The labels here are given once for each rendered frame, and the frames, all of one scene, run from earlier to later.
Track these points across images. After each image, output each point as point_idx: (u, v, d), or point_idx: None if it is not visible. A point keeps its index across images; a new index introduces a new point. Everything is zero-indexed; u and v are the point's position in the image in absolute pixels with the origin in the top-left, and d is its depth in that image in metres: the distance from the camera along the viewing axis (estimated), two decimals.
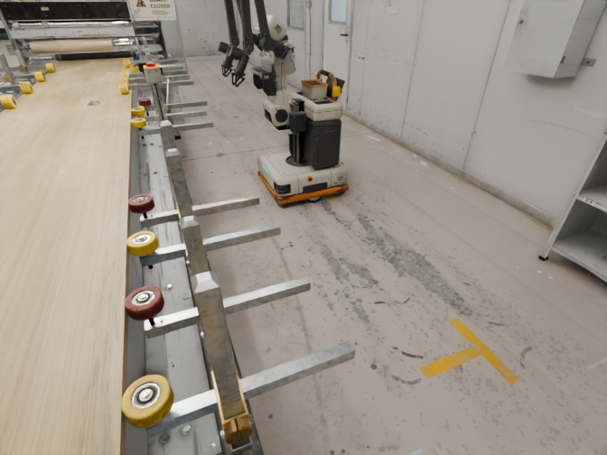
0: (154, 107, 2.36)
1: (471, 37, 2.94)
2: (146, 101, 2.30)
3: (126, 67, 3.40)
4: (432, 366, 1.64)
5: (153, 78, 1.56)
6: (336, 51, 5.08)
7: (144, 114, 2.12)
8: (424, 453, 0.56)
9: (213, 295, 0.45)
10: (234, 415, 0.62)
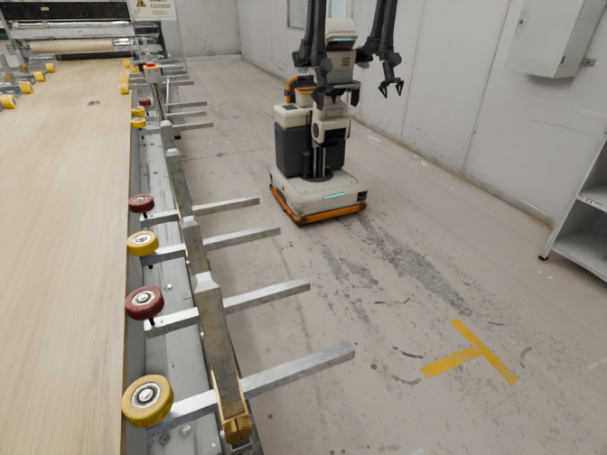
0: (154, 107, 2.36)
1: (471, 37, 2.94)
2: (146, 101, 2.30)
3: (126, 67, 3.40)
4: (432, 366, 1.64)
5: (153, 78, 1.56)
6: None
7: (144, 114, 2.12)
8: (424, 453, 0.56)
9: (213, 295, 0.45)
10: (234, 415, 0.62)
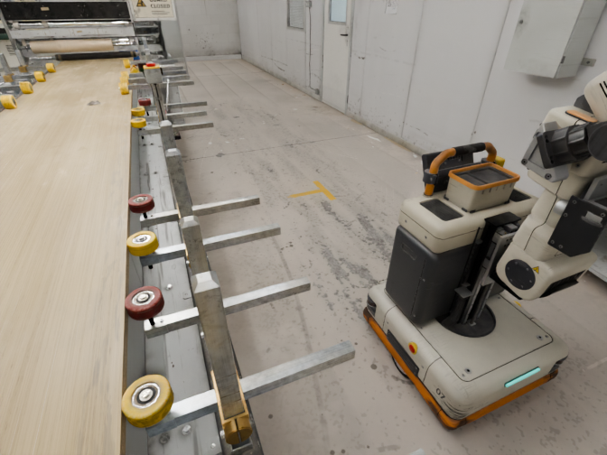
0: (154, 107, 2.36)
1: (471, 37, 2.94)
2: (146, 101, 2.30)
3: (126, 67, 3.40)
4: None
5: (153, 78, 1.56)
6: (336, 51, 5.08)
7: (144, 114, 2.12)
8: (424, 453, 0.56)
9: (213, 295, 0.45)
10: (234, 415, 0.62)
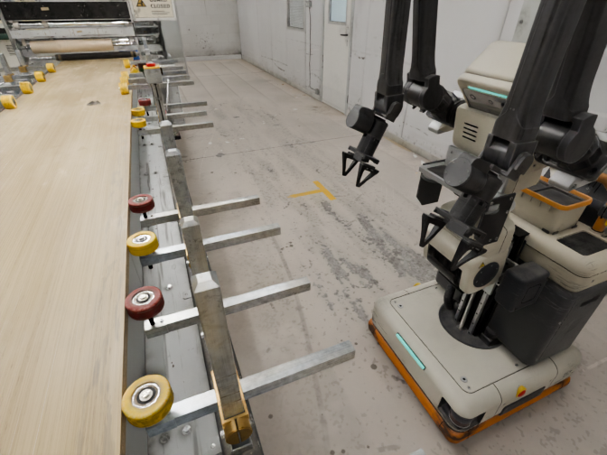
0: (154, 107, 2.36)
1: (471, 37, 2.94)
2: (146, 101, 2.30)
3: (126, 67, 3.40)
4: None
5: (153, 78, 1.56)
6: (336, 51, 5.08)
7: (144, 114, 2.12)
8: (424, 453, 0.56)
9: (213, 295, 0.45)
10: (234, 415, 0.62)
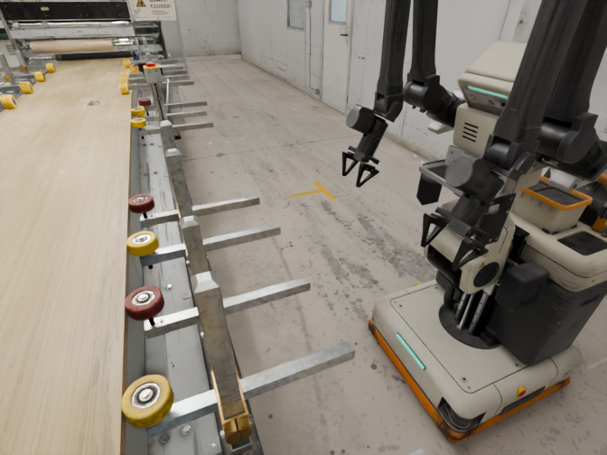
0: (154, 107, 2.36)
1: (471, 37, 2.94)
2: (146, 101, 2.30)
3: (126, 67, 3.40)
4: None
5: (153, 78, 1.56)
6: (336, 51, 5.08)
7: (144, 114, 2.12)
8: (424, 453, 0.56)
9: (213, 295, 0.45)
10: (234, 415, 0.62)
